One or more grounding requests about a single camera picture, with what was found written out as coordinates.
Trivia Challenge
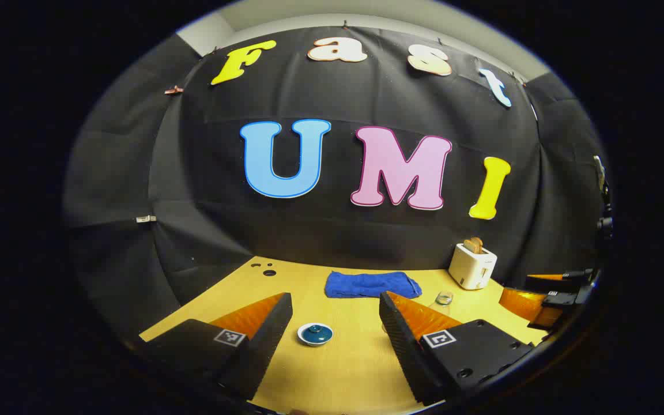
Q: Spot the black backdrop cloth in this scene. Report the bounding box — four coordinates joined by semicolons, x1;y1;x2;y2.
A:
62;26;614;346

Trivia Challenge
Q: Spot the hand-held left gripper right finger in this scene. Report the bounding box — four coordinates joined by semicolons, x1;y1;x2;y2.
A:
378;290;537;405

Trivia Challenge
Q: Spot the blue towel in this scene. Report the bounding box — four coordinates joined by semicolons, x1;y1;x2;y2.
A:
325;271;423;299

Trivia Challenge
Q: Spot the white toaster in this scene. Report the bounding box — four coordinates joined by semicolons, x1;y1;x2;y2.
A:
448;242;498;291

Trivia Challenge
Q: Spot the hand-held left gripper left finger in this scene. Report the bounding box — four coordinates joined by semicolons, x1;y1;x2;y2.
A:
136;292;293;401

